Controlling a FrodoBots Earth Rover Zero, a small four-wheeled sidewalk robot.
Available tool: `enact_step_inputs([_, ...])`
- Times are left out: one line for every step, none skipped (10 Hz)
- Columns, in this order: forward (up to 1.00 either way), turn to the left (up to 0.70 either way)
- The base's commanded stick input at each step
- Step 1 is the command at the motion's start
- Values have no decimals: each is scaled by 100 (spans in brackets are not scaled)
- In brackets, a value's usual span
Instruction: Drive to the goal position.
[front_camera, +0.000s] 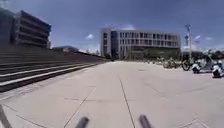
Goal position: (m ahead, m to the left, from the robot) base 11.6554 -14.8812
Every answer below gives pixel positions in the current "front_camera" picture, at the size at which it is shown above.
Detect grey banded building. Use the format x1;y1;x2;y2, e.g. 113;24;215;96
12;9;53;48

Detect pale stone slab plaza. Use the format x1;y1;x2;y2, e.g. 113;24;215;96
0;60;224;128

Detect row of parked bicycles and scooters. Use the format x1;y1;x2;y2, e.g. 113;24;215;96
146;54;224;79

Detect white building with many windows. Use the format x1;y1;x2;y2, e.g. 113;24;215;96
99;28;182;61

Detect low grey building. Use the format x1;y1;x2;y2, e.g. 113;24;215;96
51;45;80;53

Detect row of trees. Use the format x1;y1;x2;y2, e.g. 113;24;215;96
124;48;224;62

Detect grey stone steps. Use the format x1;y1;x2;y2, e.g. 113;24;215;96
0;44;109;94

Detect robot's own part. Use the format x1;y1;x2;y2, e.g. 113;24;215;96
138;114;153;128
75;116;90;128

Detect blue glass building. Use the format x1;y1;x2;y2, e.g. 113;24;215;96
0;7;16;44

